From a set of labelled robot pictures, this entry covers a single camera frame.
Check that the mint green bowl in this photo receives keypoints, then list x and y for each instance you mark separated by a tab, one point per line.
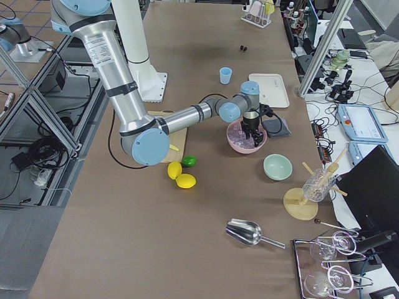
277	167

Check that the grey folded cloth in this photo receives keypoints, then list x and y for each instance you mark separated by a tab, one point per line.
276	127

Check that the pink bowl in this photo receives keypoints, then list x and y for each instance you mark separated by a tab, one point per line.
243	149

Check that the cream rabbit tray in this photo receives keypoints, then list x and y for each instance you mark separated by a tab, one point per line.
272	90

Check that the yellow plastic knife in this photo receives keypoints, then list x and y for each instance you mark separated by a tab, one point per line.
173	147

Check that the teach pendant tablet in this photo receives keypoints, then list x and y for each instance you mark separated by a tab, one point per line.
360	123

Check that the light blue cup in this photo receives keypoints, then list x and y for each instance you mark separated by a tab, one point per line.
225	74

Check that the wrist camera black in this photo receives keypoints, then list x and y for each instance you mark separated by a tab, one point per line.
265	110

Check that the clear textured glass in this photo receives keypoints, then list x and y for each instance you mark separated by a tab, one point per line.
317	186

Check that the aluminium frame post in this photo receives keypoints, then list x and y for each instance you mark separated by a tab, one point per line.
324	45

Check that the wire cup rack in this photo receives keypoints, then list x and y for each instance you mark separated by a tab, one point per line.
258	13

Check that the bamboo cutting board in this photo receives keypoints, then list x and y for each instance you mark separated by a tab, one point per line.
178	139

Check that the yellow lemon near board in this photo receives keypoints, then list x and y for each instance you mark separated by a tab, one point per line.
174	170

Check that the pile of clear ice cubes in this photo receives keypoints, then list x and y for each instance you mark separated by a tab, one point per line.
237	138

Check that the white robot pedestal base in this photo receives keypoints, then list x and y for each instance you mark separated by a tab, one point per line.
151	84

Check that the yellow lemon outer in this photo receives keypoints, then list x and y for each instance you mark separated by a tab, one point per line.
185	181

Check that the wooden cup tree stand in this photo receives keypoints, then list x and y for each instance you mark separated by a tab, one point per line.
298	206

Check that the green lime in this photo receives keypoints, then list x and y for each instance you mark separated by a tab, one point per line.
189	161

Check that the wine glass rack tray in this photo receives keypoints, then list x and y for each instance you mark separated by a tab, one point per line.
322	265

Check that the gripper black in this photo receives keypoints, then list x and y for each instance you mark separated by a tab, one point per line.
250	124

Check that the metal ice scoop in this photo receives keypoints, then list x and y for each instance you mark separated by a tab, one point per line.
249	233

